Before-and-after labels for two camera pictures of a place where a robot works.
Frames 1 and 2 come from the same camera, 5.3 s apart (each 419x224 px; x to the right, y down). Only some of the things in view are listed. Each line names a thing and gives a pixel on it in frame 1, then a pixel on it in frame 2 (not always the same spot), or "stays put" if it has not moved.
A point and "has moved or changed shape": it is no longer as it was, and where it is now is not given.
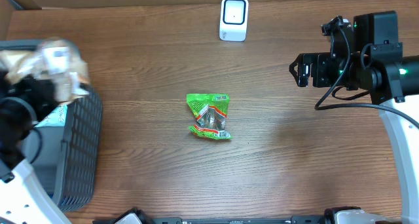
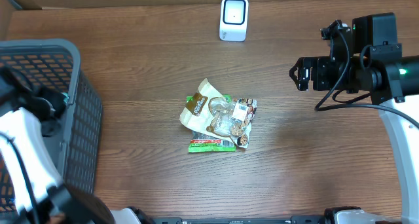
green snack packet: [210, 110] to [201, 143]
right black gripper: [318, 61] stays put
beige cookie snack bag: [57, 60] to [211, 111]
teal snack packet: [56, 118] has moved or changed shape
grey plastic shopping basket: [66, 158] stays put
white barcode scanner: [234, 18] stays put
